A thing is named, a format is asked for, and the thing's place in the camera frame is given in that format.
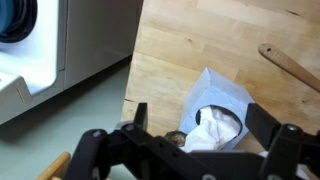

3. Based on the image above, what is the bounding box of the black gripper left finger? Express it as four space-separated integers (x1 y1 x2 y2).
63 103 214 180

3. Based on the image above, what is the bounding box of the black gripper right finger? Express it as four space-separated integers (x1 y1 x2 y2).
245 103 320 180

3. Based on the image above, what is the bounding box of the light blue tissue box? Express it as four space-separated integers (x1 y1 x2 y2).
179 67 254 152

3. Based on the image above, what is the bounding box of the small glass dish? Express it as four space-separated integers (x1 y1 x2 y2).
164 131 186 147

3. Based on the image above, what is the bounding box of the wooden spoon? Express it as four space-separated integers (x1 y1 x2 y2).
258 42 320 92

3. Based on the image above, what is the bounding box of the white kitchen stove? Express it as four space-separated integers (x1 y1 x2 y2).
0 0 67 124

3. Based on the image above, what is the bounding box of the blue tea kettle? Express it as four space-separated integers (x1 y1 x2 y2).
0 0 38 43

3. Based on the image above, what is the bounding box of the wooden shelf rail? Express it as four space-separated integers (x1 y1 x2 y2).
36 152 71 180

